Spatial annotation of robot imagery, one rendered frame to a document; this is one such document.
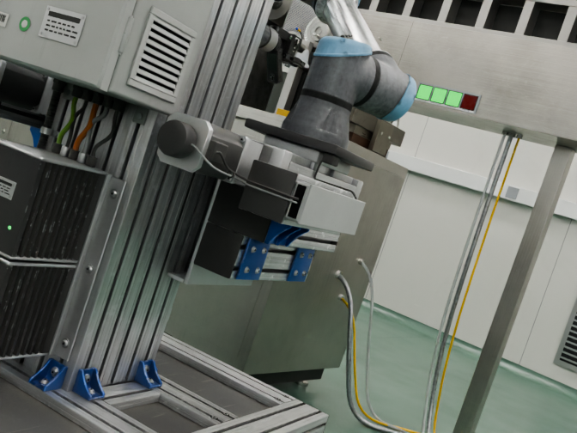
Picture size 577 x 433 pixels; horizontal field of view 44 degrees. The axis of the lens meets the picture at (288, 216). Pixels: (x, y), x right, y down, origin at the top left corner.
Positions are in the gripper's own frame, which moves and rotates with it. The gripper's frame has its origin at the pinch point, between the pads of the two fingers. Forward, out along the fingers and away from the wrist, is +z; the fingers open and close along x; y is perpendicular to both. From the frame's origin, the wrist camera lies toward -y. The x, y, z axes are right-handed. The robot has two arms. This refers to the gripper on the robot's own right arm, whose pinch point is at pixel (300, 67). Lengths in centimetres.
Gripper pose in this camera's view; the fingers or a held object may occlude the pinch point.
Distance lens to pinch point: 245.4
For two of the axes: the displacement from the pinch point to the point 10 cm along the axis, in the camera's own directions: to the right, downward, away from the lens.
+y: 3.2, -9.5, -0.5
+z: 5.4, 1.4, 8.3
